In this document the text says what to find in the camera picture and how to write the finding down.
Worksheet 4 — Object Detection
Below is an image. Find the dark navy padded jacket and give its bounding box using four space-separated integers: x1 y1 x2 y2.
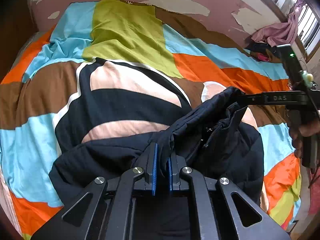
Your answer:
49 87 264 239

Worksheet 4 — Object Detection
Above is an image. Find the person's right hand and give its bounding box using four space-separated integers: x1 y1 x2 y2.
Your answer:
289 119 320 158

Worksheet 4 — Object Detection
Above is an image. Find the pink window curtain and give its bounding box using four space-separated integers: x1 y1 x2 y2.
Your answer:
251 0 306 47

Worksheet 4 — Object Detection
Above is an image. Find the brown framed window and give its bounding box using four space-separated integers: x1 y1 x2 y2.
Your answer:
261 0 319 64

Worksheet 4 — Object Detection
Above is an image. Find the colourful striped duvet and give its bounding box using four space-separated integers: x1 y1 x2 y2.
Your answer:
1 0 301 239

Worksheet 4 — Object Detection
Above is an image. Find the dark clothes pile by wall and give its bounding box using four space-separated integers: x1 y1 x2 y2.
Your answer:
245 42 281 63

